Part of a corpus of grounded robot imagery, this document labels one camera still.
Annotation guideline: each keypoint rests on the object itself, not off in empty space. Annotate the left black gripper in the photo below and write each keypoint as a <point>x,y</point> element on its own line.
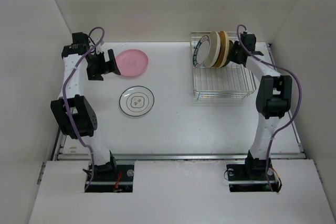
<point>96,74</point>

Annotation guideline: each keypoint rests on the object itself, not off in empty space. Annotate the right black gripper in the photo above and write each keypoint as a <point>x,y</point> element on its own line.
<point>232,57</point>

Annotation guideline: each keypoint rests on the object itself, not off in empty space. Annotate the pink plate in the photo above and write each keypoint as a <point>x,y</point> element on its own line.
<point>132,62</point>

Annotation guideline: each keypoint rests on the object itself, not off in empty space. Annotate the yellow plate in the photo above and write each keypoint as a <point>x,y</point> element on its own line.
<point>224,51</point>

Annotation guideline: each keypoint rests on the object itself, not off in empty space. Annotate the cream white plate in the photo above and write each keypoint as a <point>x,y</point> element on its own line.
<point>215,46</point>

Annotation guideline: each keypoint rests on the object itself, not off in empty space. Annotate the white plate green rim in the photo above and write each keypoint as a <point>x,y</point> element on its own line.
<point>201,51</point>

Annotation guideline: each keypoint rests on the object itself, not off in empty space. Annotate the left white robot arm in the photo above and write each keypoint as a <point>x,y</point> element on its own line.
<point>72,111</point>

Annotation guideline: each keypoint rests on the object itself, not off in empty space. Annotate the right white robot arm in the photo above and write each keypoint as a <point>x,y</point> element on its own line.
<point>273,101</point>

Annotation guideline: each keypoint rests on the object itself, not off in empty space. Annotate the metal wire dish rack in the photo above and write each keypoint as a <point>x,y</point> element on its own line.
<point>231,81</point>

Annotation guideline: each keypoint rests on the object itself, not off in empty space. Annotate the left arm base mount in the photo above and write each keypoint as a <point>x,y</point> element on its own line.
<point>120,181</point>

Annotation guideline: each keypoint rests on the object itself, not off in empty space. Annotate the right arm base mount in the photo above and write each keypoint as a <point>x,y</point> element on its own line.
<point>241,180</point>

